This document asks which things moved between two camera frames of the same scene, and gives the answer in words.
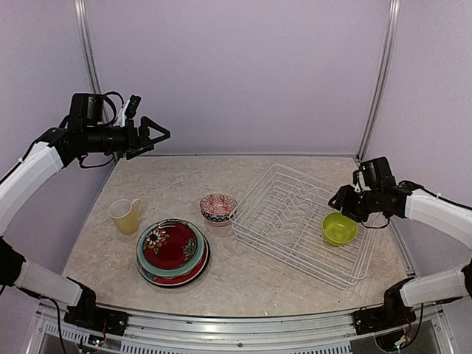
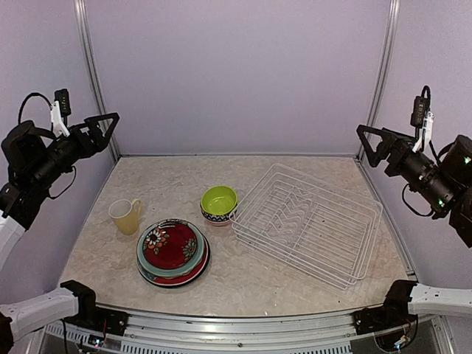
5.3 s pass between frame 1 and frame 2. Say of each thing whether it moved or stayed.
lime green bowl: moved
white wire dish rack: stayed
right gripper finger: moved
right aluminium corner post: stayed
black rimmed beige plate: stayed
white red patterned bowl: stayed
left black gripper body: moved
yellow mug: stayed
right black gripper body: moved
